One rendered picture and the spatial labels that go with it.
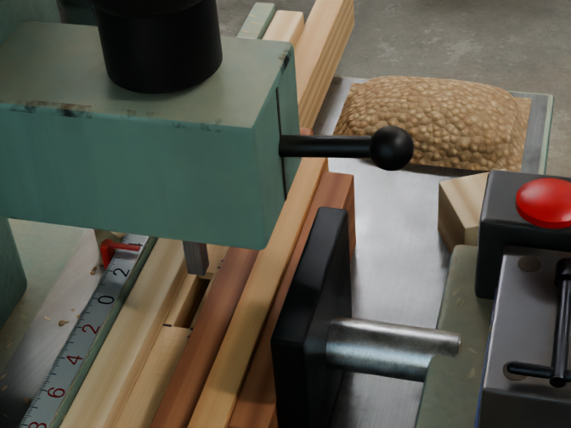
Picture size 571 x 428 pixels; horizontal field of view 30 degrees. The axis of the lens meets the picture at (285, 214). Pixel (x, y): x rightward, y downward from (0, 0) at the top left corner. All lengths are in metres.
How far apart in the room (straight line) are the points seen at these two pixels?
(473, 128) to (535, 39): 1.89
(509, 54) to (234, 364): 2.06
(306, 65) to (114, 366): 0.28
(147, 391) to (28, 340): 0.25
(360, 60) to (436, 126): 1.80
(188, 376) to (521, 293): 0.16
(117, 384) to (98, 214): 0.08
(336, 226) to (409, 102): 0.22
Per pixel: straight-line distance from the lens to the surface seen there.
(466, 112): 0.69
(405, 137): 0.46
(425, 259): 0.62
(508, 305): 0.45
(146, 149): 0.46
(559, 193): 0.47
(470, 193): 0.61
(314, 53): 0.72
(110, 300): 0.53
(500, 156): 0.69
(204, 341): 0.51
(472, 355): 0.49
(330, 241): 0.49
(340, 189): 0.58
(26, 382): 0.72
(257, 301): 0.52
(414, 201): 0.66
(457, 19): 2.64
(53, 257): 0.81
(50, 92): 0.48
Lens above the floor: 1.32
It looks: 40 degrees down
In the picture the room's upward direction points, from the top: 5 degrees counter-clockwise
